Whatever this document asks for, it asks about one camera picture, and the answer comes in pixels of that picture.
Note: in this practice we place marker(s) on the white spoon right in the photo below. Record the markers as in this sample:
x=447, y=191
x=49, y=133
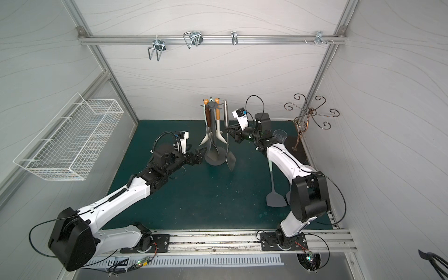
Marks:
x=219, y=133

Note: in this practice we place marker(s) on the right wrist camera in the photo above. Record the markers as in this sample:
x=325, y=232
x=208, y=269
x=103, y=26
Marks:
x=241, y=115

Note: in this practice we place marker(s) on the aluminium front rail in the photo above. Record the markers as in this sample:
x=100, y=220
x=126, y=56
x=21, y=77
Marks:
x=223, y=242

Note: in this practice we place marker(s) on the aluminium top rail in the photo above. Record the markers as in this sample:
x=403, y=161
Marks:
x=209, y=40

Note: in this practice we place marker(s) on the grey utensil rack stand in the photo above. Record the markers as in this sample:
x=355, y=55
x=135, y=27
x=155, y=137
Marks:
x=215, y=155

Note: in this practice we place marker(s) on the green mat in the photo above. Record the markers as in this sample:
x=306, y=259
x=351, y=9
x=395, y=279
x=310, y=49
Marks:
x=201, y=196

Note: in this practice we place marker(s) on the metal hook small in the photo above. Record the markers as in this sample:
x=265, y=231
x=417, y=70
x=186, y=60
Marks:
x=234, y=38

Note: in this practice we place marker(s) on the white wire basket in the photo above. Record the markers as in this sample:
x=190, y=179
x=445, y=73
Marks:
x=69, y=145

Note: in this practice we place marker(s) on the steel turner wood handle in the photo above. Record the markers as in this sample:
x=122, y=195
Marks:
x=207, y=113

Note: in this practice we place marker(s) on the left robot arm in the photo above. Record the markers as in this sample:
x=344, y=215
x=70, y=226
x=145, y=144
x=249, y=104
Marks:
x=78, y=235

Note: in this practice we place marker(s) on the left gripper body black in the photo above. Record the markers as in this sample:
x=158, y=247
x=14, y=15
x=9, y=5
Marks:
x=191, y=157

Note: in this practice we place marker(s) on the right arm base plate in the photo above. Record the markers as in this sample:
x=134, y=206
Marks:
x=274, y=241

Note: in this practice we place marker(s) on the black object at corner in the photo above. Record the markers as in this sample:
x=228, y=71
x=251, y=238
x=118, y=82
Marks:
x=439, y=264

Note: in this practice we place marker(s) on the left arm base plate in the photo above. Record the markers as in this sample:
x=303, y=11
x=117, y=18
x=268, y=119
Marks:
x=156, y=243

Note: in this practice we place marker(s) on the metal hook right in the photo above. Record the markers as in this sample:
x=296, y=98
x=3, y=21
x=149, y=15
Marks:
x=319, y=40

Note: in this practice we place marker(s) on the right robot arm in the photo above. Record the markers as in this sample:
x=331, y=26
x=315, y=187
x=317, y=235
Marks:
x=309, y=196

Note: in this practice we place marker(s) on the copper mug tree stand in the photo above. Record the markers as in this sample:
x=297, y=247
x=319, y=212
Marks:
x=307, y=113

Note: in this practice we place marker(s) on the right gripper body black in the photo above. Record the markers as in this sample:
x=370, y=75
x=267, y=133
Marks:
x=238, y=131

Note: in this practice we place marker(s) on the clear drinking glass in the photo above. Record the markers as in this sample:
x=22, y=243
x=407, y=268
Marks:
x=280, y=135

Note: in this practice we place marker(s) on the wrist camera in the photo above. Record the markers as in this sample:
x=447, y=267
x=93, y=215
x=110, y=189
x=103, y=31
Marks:
x=182, y=137
x=241, y=115

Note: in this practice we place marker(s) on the grey spatula mint handle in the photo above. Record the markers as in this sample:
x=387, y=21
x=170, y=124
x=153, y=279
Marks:
x=288, y=197
x=274, y=199

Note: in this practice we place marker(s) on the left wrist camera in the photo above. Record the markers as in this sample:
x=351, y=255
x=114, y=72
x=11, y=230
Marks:
x=182, y=137

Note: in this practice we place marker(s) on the metal hook middle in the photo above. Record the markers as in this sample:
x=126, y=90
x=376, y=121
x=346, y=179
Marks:
x=193, y=38

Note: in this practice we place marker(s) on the metal hook left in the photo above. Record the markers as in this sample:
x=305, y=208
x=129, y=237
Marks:
x=156, y=49

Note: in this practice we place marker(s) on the aluminium rail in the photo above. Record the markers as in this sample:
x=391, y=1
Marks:
x=223, y=242
x=209, y=40

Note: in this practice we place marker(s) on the white vent strip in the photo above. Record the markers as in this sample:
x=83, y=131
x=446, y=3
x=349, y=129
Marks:
x=178, y=261

